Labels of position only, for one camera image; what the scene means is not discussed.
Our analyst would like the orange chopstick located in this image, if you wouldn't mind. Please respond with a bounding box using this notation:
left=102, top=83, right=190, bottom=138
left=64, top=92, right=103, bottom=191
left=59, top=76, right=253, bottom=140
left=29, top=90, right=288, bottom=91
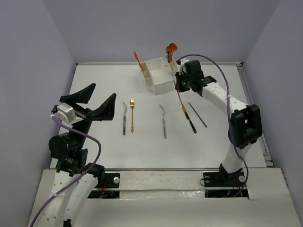
left=173, top=81, right=186, bottom=113

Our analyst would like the orange plastic spoon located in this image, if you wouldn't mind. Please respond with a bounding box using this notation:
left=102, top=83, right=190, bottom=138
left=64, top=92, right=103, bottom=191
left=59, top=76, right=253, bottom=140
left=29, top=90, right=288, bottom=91
left=170, top=44, right=178, bottom=61

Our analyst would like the gold knife green handle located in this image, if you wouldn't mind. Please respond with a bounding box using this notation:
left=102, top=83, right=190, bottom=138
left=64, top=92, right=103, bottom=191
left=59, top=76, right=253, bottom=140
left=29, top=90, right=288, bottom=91
left=181, top=104, right=197, bottom=133

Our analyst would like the iridescent metal spoon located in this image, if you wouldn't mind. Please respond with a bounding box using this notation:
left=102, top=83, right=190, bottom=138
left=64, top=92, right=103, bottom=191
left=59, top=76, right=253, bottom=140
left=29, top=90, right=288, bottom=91
left=166, top=46, right=171, bottom=62

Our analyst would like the dark blue chopstick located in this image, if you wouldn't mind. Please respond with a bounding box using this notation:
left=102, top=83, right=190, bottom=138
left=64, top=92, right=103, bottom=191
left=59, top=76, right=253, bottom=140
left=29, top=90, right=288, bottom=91
left=188, top=102, right=208, bottom=128

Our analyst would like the orange plastic knife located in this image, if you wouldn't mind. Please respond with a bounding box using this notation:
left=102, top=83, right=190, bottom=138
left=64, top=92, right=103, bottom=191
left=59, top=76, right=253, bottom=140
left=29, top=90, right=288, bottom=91
left=134, top=51, right=144, bottom=72

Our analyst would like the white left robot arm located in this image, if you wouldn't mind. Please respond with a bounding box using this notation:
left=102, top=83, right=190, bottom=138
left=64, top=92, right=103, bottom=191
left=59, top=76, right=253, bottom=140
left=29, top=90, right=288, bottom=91
left=30, top=83, right=116, bottom=227

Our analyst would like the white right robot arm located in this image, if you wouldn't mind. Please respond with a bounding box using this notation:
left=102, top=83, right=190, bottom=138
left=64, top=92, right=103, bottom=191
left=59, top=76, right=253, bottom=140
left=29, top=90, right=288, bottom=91
left=175, top=60, right=263, bottom=185

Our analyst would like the gold fork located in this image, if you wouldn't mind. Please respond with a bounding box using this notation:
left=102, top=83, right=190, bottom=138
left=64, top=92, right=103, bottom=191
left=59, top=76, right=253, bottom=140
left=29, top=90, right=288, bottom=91
left=130, top=98, right=135, bottom=133

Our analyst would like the white utensil caddy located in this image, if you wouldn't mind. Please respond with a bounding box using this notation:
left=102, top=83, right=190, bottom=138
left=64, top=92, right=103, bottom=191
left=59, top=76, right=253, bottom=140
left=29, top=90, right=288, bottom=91
left=141, top=55, right=178, bottom=95

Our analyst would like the dark handled silver fork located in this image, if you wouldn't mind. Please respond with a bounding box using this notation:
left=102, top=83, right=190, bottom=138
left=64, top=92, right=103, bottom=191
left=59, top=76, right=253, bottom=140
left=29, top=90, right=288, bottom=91
left=123, top=101, right=127, bottom=135

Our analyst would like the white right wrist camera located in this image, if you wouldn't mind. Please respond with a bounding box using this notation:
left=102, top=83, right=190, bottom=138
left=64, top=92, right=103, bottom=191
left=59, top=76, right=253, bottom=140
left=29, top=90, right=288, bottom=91
left=179, top=58, right=189, bottom=74

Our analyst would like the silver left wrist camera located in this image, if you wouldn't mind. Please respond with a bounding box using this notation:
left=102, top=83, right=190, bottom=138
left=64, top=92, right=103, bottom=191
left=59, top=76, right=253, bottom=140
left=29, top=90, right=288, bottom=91
left=50, top=103, right=77, bottom=125

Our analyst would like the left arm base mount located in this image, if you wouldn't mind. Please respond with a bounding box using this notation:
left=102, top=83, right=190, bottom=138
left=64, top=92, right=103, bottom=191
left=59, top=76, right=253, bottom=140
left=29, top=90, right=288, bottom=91
left=88, top=172, right=120, bottom=199

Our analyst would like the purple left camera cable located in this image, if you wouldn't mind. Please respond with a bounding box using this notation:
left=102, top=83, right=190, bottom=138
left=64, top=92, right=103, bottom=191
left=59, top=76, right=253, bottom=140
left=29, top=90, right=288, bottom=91
left=28, top=115, right=102, bottom=227

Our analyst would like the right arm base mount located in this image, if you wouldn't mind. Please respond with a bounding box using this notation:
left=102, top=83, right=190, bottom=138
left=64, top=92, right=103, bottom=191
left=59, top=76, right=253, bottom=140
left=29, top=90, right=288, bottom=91
left=199, top=170, right=249, bottom=198

